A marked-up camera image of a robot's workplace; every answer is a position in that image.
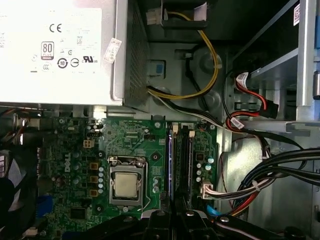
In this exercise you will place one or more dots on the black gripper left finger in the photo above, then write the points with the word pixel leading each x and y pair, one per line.
pixel 155 225

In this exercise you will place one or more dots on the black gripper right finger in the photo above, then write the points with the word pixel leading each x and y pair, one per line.
pixel 190 225

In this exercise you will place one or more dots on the green RAM stick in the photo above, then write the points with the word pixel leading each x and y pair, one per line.
pixel 187 162

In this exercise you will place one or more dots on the black RAM slot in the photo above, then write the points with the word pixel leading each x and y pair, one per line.
pixel 178 162

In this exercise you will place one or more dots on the metal socket cover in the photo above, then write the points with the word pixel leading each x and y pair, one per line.
pixel 125 200

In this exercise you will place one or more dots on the metal locking lever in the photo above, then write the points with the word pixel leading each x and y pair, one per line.
pixel 146 180

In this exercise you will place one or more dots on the silver CPU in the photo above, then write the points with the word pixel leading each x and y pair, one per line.
pixel 126 183

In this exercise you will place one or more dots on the green motherboard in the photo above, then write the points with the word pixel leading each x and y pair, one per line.
pixel 130 140

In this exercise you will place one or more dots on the black case fan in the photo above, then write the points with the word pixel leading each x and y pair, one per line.
pixel 22 195

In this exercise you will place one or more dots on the black PC case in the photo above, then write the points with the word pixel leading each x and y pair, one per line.
pixel 175 70

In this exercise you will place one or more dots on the grey power supply unit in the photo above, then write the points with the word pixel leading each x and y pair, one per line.
pixel 75 87

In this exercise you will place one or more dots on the silver drive cage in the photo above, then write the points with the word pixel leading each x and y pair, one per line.
pixel 305 75

